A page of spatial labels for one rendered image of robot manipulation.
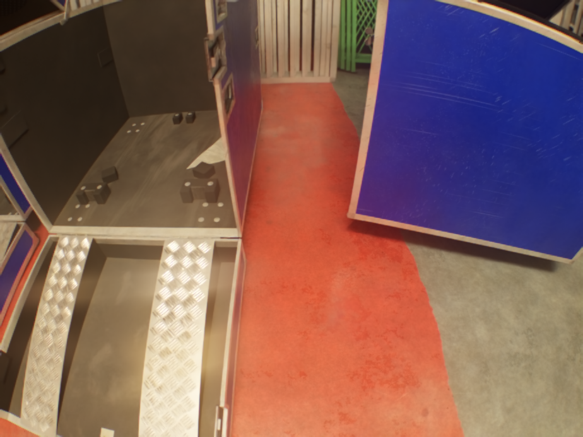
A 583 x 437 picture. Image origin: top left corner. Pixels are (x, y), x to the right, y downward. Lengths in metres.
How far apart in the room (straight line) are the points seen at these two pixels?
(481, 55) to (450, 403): 1.02
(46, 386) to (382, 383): 1.13
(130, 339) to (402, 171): 1.07
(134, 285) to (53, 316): 0.35
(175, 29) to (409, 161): 1.37
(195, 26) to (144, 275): 1.26
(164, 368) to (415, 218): 0.96
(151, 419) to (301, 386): 0.47
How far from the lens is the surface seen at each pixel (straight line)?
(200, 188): 1.20
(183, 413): 0.97
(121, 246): 1.28
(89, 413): 1.16
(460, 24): 0.85
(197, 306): 1.00
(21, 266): 1.68
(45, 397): 1.25
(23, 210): 1.69
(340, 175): 1.61
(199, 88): 1.87
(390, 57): 0.85
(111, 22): 1.96
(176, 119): 1.82
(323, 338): 1.05
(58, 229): 1.45
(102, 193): 1.40
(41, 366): 1.27
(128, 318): 1.18
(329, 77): 2.77
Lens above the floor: 0.97
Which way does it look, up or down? 46 degrees down
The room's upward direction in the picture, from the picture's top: straight up
